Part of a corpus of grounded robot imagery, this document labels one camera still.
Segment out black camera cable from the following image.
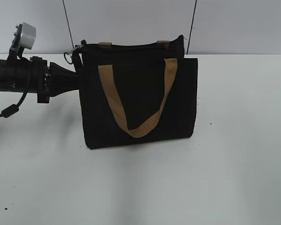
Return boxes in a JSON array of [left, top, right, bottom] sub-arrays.
[[0, 46, 33, 119]]

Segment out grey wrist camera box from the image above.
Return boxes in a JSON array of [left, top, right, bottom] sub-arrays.
[[11, 22, 36, 50]]

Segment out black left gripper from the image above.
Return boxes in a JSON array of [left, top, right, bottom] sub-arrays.
[[31, 56, 80, 104]]

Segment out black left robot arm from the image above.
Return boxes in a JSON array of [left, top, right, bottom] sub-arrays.
[[0, 56, 79, 104]]

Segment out silver zipper pull ring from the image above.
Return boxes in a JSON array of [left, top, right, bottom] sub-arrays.
[[63, 44, 83, 65]]

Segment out black tote bag tan handles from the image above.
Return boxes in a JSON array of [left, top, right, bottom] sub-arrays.
[[72, 35, 198, 150]]

